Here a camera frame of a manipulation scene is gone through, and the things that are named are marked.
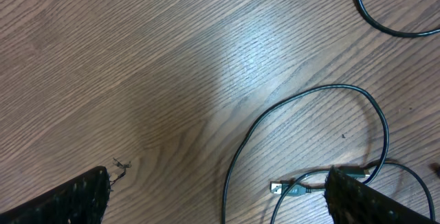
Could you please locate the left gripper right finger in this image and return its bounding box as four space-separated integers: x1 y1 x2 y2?
324 168 436 224

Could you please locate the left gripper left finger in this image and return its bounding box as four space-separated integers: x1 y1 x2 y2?
1 166 111 224

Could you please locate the black cable bundle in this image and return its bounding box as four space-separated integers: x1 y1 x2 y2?
221 83 436 224

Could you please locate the black cable pulled free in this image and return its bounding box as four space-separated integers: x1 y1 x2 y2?
353 0 439 38

